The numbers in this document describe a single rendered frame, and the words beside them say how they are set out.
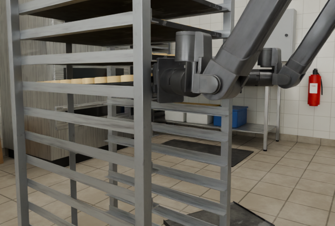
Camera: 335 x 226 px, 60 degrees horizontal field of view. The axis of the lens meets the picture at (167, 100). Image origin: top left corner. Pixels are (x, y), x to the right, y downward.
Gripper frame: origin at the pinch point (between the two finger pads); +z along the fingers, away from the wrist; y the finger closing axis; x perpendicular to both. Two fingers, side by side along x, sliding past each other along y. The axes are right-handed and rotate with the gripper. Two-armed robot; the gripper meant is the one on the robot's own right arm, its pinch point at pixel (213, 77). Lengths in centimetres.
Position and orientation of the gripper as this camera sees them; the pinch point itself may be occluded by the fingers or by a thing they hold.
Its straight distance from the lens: 99.9
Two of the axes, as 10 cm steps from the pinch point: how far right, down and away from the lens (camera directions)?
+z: -9.9, -0.2, 1.1
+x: 1.1, -1.0, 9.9
